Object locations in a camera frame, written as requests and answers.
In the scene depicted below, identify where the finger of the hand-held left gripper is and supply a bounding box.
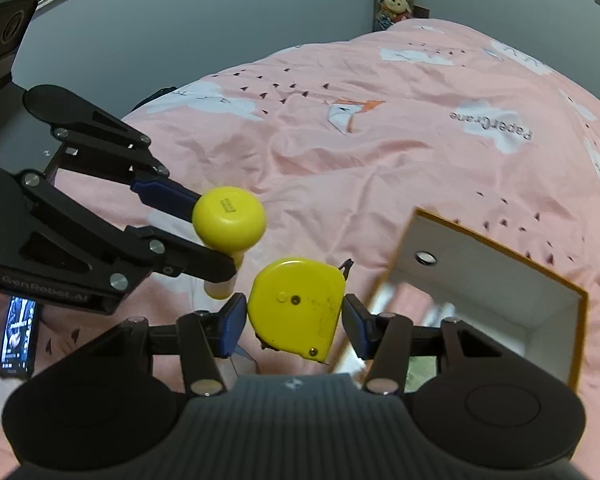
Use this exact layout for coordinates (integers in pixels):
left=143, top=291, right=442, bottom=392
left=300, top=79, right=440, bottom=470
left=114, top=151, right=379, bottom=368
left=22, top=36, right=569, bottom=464
left=52, top=104, right=204, bottom=223
left=21, top=172, right=238, bottom=313

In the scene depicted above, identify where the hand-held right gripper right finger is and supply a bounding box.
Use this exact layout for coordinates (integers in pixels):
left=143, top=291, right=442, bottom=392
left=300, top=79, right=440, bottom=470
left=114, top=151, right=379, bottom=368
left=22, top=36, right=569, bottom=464
left=342, top=294, right=507, bottom=395

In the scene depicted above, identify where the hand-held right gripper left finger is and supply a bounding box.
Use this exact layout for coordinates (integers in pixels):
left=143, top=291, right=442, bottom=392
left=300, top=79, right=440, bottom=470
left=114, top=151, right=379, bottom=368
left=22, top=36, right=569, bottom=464
left=121, top=292, right=248, bottom=396

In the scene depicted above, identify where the yellow mushroom-shaped toy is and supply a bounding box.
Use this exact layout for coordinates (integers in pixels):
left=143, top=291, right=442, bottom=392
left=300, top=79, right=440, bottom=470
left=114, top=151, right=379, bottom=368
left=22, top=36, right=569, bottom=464
left=191, top=186, right=267, bottom=301

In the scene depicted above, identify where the yellow tape measure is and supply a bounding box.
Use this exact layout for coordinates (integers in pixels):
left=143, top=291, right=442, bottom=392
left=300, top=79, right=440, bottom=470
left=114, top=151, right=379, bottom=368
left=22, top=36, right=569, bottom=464
left=247, top=257, right=355, bottom=365

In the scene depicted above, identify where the orange cardboard box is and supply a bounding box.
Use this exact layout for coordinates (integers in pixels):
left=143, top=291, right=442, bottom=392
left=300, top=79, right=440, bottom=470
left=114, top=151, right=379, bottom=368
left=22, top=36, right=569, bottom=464
left=366, top=206, right=590, bottom=394

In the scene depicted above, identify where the green packet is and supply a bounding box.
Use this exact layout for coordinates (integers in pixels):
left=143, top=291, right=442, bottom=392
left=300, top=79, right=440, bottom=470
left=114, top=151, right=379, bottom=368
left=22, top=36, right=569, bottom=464
left=407, top=356, right=442, bottom=392

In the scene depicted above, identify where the black smartphone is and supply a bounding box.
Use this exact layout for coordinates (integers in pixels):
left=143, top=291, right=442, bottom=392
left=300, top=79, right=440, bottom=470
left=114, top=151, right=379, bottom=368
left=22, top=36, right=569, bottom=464
left=0, top=296, right=44, bottom=379

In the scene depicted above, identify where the pink printed blanket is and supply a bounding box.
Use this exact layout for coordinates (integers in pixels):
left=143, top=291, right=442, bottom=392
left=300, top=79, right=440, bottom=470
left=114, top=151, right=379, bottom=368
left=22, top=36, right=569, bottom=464
left=0, top=17, right=600, bottom=411

